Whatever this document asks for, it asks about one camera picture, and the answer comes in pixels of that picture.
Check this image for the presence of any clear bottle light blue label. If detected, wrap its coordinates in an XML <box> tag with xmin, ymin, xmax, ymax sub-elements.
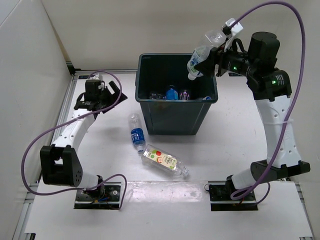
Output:
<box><xmin>165</xmin><ymin>85</ymin><xmax>179</xmax><ymax>100</ymax></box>

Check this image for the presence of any crushed bottle inside bin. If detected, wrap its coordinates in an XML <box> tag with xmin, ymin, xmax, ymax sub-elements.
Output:
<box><xmin>149</xmin><ymin>89</ymin><xmax>191</xmax><ymax>101</ymax></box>

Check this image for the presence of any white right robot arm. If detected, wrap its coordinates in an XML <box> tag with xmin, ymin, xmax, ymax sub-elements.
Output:
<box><xmin>189</xmin><ymin>31</ymin><xmax>311</xmax><ymax>200</ymax></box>

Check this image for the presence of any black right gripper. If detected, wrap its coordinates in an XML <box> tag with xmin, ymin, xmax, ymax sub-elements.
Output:
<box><xmin>194</xmin><ymin>37</ymin><xmax>258</xmax><ymax>80</ymax></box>

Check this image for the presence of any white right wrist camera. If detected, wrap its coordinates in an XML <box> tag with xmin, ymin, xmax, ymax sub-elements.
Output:
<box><xmin>221</xmin><ymin>18</ymin><xmax>244</xmax><ymax>52</ymax></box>

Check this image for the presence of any aluminium table frame rail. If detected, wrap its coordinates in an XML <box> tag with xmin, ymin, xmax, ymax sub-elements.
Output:
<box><xmin>48</xmin><ymin>74</ymin><xmax>81</xmax><ymax>151</ymax></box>

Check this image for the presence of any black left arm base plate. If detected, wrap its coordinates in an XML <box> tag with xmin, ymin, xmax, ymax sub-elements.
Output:
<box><xmin>73</xmin><ymin>182</ymin><xmax>123</xmax><ymax>210</ymax></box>

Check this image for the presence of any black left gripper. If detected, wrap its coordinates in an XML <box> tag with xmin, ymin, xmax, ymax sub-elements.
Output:
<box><xmin>98</xmin><ymin>81</ymin><xmax>128</xmax><ymax>114</ymax></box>

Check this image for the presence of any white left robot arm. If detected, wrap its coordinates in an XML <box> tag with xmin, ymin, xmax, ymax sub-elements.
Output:
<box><xmin>40</xmin><ymin>79</ymin><xmax>127</xmax><ymax>200</ymax></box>

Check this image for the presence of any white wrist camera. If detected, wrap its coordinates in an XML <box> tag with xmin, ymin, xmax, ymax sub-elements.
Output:
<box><xmin>88</xmin><ymin>73</ymin><xmax>105</xmax><ymax>88</ymax></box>
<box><xmin>221</xmin><ymin>18</ymin><xmax>244</xmax><ymax>52</ymax></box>

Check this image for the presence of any dark green plastic bin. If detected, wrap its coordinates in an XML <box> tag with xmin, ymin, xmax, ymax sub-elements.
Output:
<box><xmin>135</xmin><ymin>53</ymin><xmax>218</xmax><ymax>136</ymax></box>

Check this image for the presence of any clear bottle dark blue label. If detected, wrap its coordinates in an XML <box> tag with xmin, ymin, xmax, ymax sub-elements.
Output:
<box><xmin>129</xmin><ymin>113</ymin><xmax>146</xmax><ymax>153</ymax></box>

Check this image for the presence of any clear bottle green white label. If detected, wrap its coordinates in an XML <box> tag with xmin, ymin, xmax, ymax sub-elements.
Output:
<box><xmin>187</xmin><ymin>29</ymin><xmax>226</xmax><ymax>81</ymax></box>

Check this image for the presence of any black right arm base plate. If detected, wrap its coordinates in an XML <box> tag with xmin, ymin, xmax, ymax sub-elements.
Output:
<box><xmin>204</xmin><ymin>181</ymin><xmax>258</xmax><ymax>212</ymax></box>

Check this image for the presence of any clear bottle apple label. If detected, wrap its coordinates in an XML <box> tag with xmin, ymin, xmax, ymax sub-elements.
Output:
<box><xmin>141</xmin><ymin>144</ymin><xmax>190</xmax><ymax>178</ymax></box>

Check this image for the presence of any black blue table sticker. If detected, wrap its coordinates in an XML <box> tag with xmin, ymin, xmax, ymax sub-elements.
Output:
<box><xmin>78</xmin><ymin>75</ymin><xmax>94</xmax><ymax>80</ymax></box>

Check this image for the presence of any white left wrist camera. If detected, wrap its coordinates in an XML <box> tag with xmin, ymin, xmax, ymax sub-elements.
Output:
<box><xmin>88</xmin><ymin>73</ymin><xmax>105</xmax><ymax>88</ymax></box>

